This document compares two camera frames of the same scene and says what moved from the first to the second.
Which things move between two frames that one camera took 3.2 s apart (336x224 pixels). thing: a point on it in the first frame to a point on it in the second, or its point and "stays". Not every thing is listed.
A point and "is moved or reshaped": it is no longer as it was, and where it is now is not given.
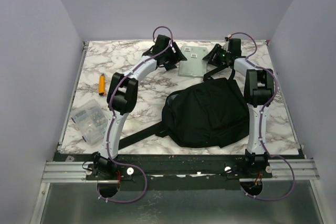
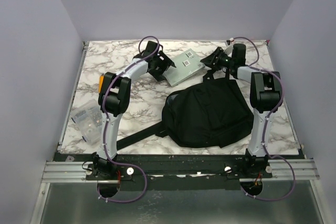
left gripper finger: x=177 y=53 to x=167 y=61
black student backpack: x=212 y=115 stays
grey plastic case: x=195 y=66 is moved or reshaped
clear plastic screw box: x=90 y=121 stays
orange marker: x=102 y=84 stays
